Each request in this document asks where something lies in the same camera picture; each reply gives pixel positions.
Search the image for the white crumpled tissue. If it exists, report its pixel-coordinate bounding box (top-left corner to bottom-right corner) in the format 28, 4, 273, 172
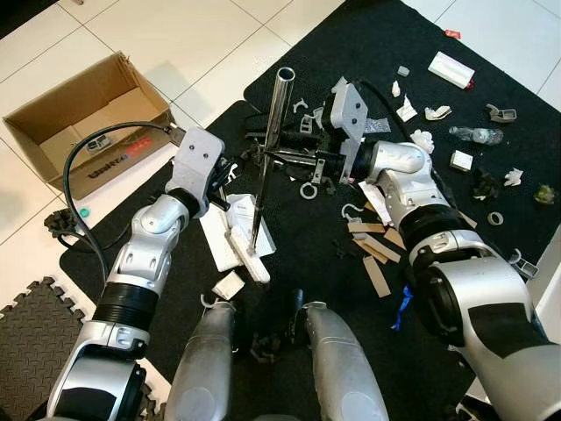
410, 130, 437, 154

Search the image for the blue ribbon scrap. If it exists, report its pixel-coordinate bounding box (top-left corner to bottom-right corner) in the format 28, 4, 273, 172
391, 285, 415, 332

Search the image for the white dustpan with chrome handle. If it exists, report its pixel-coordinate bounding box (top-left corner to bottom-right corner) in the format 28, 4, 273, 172
200, 195, 277, 273

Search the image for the white tube package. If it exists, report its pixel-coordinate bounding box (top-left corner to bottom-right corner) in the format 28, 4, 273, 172
359, 182, 394, 225

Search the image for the chrome handled white broom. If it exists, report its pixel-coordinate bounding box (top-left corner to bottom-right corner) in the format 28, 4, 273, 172
226, 67, 295, 283

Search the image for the silver left robot leg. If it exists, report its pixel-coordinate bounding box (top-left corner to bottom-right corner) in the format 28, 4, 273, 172
167, 303, 251, 421

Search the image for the open brown cardboard box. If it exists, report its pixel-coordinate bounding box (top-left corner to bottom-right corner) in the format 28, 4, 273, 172
3, 51, 176, 201

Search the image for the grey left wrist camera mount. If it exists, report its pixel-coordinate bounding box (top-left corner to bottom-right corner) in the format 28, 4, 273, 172
167, 127, 227, 211

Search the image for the small black plastic part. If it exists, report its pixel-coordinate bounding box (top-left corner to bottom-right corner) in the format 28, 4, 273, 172
473, 171, 502, 201

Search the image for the long black bar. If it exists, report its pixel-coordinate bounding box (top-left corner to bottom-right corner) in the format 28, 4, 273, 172
244, 110, 321, 146

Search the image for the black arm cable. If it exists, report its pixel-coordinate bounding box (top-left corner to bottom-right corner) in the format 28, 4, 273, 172
54, 121, 187, 286

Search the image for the long white box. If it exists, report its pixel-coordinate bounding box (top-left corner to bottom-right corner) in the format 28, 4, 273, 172
428, 51, 477, 90

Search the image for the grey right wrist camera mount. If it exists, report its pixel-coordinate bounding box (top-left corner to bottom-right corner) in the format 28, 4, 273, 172
329, 82, 371, 181

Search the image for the black plastic clump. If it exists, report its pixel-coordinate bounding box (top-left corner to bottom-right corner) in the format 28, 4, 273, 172
44, 209, 84, 242

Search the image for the grey plastic clip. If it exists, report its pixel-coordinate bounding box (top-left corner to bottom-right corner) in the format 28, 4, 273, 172
486, 103, 518, 124

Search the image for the clear plastic bottle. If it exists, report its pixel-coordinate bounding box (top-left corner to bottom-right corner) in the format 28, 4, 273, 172
449, 126, 506, 146

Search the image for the small white box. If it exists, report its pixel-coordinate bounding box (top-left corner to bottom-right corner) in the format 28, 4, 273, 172
450, 150, 476, 171

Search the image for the black foam puzzle mat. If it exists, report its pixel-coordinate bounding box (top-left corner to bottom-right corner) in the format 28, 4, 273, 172
0, 276, 167, 421

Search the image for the black floor mat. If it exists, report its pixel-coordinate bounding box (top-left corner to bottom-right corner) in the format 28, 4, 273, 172
244, 0, 561, 264
60, 101, 561, 421

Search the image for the small white printed card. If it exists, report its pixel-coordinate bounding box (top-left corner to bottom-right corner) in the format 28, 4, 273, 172
213, 272, 246, 301

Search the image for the silver right robot leg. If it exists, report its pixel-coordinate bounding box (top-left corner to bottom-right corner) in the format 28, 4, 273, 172
298, 303, 391, 421

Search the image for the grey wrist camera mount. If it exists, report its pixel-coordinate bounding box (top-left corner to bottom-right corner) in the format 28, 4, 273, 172
167, 127, 227, 211
329, 82, 371, 181

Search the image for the silver robot leg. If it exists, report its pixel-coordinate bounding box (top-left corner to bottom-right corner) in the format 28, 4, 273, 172
167, 303, 251, 421
298, 303, 391, 421

